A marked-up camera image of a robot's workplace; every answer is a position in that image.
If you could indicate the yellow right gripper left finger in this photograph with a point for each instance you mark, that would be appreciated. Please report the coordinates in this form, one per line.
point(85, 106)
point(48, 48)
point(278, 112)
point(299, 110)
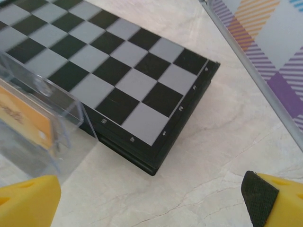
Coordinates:
point(26, 203)

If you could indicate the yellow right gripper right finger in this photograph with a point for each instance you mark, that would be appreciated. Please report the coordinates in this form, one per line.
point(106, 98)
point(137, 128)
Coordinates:
point(279, 203)

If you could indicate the orange card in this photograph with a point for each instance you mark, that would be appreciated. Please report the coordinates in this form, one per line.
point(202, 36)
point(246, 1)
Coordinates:
point(23, 113)

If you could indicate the clear acrylic card stand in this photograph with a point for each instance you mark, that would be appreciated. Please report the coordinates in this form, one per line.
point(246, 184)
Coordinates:
point(59, 106)

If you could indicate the black and grey chessboard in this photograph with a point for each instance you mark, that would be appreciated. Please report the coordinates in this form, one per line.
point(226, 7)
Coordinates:
point(118, 59)

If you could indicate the aluminium side rail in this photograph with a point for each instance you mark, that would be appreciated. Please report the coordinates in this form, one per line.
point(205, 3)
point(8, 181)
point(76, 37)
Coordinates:
point(255, 63)

